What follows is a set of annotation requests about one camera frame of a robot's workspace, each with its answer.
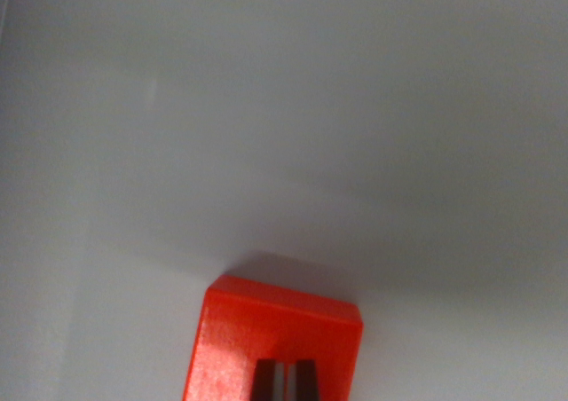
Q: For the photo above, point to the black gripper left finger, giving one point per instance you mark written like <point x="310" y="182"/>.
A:
<point x="264" y="381"/>

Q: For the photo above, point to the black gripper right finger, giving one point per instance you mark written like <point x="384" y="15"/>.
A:
<point x="306" y="381"/>

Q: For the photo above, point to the red cube block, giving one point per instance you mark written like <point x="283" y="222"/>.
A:
<point x="275" y="325"/>

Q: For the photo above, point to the white plastic bin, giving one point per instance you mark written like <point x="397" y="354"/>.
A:
<point x="284" y="130"/>

